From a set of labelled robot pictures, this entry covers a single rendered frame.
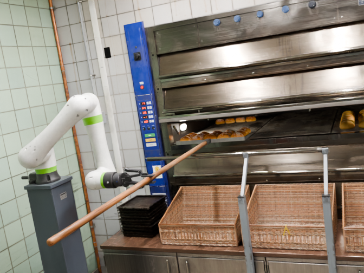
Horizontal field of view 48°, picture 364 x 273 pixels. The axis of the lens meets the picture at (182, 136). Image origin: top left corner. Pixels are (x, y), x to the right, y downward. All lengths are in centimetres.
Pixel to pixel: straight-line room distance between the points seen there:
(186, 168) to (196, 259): 75
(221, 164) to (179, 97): 60
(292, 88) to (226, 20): 66
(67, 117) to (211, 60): 122
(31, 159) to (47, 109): 114
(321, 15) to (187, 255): 180
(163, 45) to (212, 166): 99
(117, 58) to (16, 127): 93
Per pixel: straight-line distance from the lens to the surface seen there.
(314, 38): 290
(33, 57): 345
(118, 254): 311
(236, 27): 300
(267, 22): 295
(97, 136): 242
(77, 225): 169
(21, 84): 331
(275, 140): 298
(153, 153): 328
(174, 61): 315
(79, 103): 224
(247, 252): 263
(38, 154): 237
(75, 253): 271
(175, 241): 290
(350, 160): 296
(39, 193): 257
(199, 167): 318
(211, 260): 280
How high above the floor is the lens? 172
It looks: 9 degrees down
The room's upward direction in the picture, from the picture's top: 8 degrees counter-clockwise
